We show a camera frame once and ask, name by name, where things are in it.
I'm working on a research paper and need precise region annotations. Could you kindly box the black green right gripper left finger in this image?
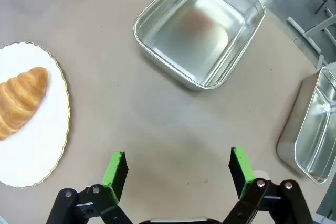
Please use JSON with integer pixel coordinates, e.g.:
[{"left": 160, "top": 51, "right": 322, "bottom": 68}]
[{"left": 47, "top": 151, "right": 133, "bottom": 224}]

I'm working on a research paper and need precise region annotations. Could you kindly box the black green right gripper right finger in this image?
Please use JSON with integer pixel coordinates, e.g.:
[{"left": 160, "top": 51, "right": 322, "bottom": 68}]
[{"left": 223, "top": 146, "right": 313, "bottom": 224}]

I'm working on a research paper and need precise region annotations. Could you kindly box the rectangular steel container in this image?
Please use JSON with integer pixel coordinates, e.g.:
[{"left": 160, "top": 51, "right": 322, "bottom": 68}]
[
  {"left": 277, "top": 66, "right": 336, "bottom": 185},
  {"left": 133, "top": 0, "right": 266, "bottom": 90}
]

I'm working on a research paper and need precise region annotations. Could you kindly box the golden brown croissant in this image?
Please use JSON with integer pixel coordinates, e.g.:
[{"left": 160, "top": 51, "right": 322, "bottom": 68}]
[{"left": 0, "top": 67, "right": 50, "bottom": 141}]

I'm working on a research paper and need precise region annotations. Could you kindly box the white scalloped plate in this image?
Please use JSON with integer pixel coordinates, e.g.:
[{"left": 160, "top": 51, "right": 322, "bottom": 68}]
[{"left": 0, "top": 41, "right": 71, "bottom": 188}]

